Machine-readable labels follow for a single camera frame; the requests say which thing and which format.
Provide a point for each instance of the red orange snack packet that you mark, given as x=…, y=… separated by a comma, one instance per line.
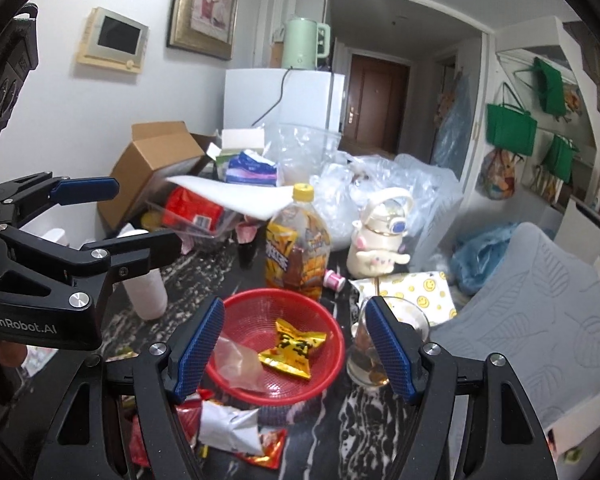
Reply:
x=270, y=447

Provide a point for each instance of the hanging clear plastic cover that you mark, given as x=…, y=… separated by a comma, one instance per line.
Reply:
x=452, y=120

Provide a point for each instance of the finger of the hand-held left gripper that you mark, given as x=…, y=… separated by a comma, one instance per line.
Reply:
x=140, y=252
x=85, y=190

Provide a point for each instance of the tea bottle with yellow cap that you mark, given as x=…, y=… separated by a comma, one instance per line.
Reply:
x=297, y=250

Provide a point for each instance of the crumpled red snack packet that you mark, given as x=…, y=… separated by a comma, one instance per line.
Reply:
x=187, y=412

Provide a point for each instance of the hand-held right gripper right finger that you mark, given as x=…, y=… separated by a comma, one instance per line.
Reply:
x=391, y=355

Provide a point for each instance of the wall intercom panel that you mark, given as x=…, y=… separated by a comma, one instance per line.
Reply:
x=112, y=40

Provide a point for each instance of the brown cardboard box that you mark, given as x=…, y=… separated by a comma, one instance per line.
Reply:
x=150, y=170

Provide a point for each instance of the clear glass cup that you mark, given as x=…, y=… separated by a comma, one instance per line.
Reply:
x=416, y=321

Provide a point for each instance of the red plastic basket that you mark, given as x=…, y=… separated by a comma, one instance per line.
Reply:
x=260, y=310

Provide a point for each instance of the crumpled clear plastic bag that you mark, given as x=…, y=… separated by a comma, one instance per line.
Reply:
x=420, y=185

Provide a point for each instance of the person's left hand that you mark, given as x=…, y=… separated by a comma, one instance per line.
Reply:
x=4, y=355

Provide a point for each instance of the green electric kettle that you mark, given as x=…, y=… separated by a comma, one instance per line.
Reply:
x=302, y=42

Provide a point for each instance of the red packet in clear container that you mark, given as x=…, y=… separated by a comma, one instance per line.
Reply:
x=190, y=210

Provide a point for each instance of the brown door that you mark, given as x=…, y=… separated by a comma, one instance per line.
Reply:
x=375, y=100

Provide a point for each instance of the cream cartoon water bottle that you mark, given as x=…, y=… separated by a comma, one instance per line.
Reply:
x=375, y=240

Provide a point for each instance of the blue tissue pack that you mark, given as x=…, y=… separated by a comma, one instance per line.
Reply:
x=250, y=170

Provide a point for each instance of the small white box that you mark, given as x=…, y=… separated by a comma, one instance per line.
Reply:
x=241, y=138

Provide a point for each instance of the framed picture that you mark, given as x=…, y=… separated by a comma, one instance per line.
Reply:
x=205, y=5

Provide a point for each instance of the chair with grey cover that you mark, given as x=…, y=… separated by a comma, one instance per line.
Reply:
x=530, y=320

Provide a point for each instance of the clear plastic container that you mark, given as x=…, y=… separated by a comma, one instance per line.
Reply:
x=205, y=237

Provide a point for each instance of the yellow snack packet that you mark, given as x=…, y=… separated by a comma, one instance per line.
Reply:
x=290, y=350

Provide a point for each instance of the colourful patterned bag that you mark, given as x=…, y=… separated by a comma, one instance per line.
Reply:
x=497, y=180

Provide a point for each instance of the silver white snack packet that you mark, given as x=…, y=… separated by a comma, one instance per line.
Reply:
x=227, y=425

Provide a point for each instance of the white fridge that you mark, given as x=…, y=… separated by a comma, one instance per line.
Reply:
x=305, y=100

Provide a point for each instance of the white paper roll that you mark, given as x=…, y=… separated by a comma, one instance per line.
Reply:
x=142, y=287

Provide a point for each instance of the white foam sheet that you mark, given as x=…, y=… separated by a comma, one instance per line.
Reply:
x=230, y=195

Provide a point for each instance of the translucent plastic packet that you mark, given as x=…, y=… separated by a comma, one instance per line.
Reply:
x=235, y=365

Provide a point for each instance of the green tote bag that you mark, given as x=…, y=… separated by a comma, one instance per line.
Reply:
x=560, y=157
x=510, y=127
x=550, y=85

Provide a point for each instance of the pink thread spool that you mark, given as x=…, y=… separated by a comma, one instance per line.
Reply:
x=334, y=280

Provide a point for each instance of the blue plastic bag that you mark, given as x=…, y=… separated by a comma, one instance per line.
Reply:
x=480, y=260

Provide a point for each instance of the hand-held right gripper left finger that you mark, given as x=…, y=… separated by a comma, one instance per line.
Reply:
x=198, y=355

